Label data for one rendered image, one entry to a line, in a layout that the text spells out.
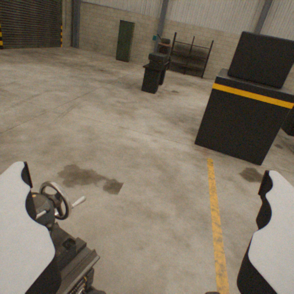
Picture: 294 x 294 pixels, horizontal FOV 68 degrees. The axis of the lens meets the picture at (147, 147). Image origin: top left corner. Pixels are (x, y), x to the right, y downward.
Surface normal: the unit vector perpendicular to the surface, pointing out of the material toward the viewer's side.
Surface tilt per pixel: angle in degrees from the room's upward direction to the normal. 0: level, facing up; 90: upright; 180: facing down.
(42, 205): 31
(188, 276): 0
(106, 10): 90
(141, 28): 90
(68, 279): 57
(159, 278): 0
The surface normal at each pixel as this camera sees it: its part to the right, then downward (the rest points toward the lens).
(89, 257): 0.82, -0.15
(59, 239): 0.19, -0.87
